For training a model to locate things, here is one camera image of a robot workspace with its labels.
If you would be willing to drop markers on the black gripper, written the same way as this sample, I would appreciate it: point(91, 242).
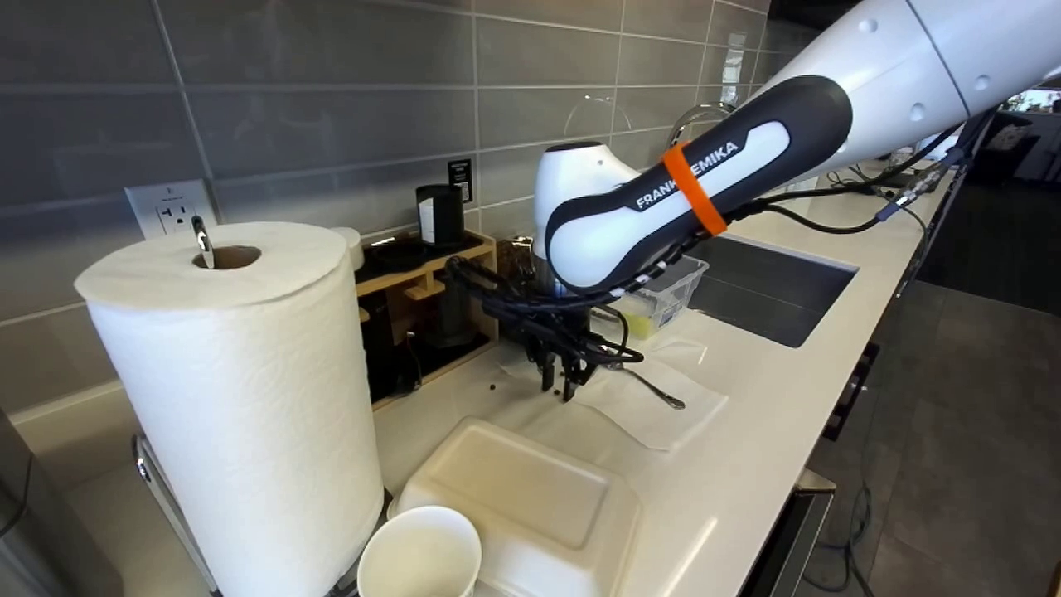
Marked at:
point(564, 347)

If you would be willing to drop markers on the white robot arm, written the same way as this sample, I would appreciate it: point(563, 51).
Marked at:
point(881, 78)

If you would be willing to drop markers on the white paper napkin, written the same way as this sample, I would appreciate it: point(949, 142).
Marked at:
point(641, 415)

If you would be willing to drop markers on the clear plastic container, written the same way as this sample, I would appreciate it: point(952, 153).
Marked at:
point(650, 308)

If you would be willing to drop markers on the wooden organizer rack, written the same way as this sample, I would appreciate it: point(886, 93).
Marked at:
point(415, 316)

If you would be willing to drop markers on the black and white mug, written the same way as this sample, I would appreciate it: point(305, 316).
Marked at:
point(440, 214)

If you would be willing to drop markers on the white paper cup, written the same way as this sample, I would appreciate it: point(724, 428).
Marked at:
point(424, 552)

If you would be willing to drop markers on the dark kitchen sink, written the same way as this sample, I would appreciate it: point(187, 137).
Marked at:
point(772, 294)

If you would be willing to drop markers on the metal paper towel holder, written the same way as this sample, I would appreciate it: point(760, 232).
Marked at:
point(202, 241)

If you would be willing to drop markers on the white paper towel roll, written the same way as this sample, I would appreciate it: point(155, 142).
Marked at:
point(249, 418)

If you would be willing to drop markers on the white wall outlet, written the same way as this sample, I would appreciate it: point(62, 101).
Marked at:
point(172, 207)

